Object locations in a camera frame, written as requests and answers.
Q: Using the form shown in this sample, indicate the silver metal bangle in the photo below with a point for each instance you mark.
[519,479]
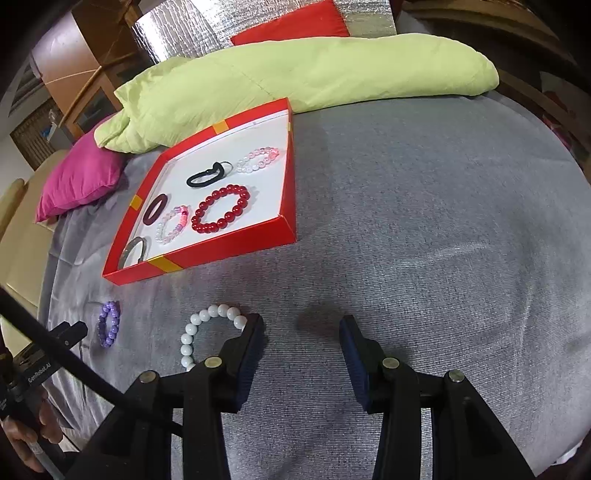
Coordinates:
[125,251]

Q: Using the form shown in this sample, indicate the silver foil insulation panel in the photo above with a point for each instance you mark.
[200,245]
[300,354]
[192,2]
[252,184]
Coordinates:
[184,32]

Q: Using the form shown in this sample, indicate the wooden cabinet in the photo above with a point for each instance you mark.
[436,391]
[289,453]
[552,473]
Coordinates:
[78,60]

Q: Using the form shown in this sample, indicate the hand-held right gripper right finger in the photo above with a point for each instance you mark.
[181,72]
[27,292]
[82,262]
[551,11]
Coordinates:
[358,364]

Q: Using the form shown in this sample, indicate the red cardboard box tray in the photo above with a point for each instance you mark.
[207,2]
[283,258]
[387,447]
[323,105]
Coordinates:
[258,134]

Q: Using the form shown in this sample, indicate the person's left hand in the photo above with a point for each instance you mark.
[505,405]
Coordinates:
[48,422]

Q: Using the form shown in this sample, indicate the dark red bangle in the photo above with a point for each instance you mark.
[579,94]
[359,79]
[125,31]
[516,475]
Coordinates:
[150,212]

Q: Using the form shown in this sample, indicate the magenta pillow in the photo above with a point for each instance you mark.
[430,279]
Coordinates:
[78,180]

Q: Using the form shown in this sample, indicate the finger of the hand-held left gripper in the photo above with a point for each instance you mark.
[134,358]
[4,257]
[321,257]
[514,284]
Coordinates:
[69,333]

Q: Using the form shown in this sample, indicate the grey bed sheet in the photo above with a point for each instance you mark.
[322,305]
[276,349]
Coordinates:
[415,230]

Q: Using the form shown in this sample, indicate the light green blanket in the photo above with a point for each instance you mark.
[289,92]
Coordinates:
[300,74]

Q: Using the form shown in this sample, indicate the red pillow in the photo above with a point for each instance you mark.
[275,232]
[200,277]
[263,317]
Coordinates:
[300,25]

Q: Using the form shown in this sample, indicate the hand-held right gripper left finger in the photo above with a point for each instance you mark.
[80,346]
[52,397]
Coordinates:
[249,364]

